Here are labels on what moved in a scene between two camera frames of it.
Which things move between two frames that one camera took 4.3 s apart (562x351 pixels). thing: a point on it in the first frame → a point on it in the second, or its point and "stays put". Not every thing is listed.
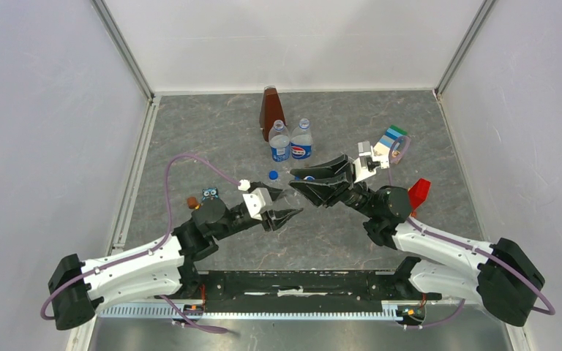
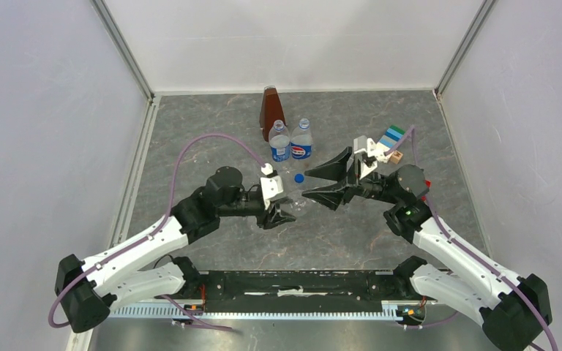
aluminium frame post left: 122,48 stays put
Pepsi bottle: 301,141 stays put
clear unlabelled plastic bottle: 290,197 → 302,207
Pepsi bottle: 279,142 stays put
